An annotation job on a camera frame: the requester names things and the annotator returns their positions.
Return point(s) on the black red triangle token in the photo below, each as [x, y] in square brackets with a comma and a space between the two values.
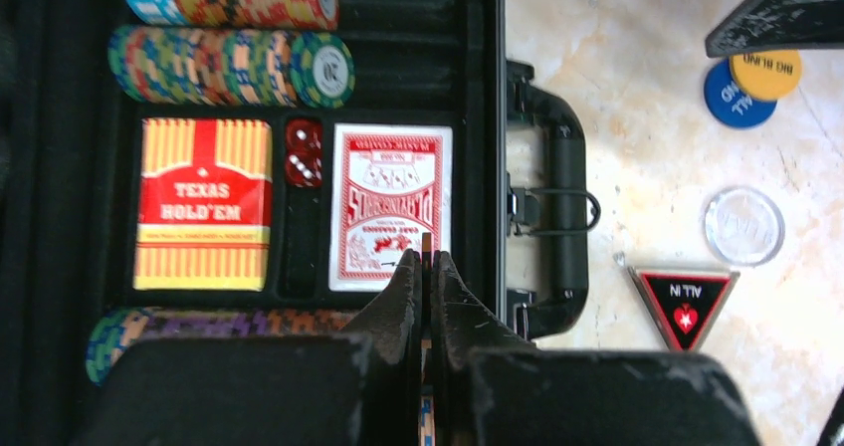
[683, 303]

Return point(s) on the orange boxed card deck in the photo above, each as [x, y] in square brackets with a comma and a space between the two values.
[204, 210]

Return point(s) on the clear dealer button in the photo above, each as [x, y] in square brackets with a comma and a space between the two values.
[743, 227]

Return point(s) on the red playing card deck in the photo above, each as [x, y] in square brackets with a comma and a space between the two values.
[391, 185]

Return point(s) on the purple black chip stack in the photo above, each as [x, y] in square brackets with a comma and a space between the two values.
[117, 331]

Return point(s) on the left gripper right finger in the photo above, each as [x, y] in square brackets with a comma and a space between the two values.
[492, 387]

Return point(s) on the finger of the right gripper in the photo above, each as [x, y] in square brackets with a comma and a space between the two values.
[766, 25]

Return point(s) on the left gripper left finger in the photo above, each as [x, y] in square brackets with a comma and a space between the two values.
[357, 386]

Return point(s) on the blue small blind button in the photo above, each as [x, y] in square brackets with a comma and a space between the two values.
[729, 104]

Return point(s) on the blue orange chip stack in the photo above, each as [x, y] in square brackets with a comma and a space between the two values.
[427, 429]

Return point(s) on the yellow big blind button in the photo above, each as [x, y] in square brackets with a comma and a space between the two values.
[767, 76]

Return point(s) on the red die in case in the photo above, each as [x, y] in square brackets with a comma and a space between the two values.
[304, 134]
[303, 170]

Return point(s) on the green orange chip stack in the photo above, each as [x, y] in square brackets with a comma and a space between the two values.
[211, 67]

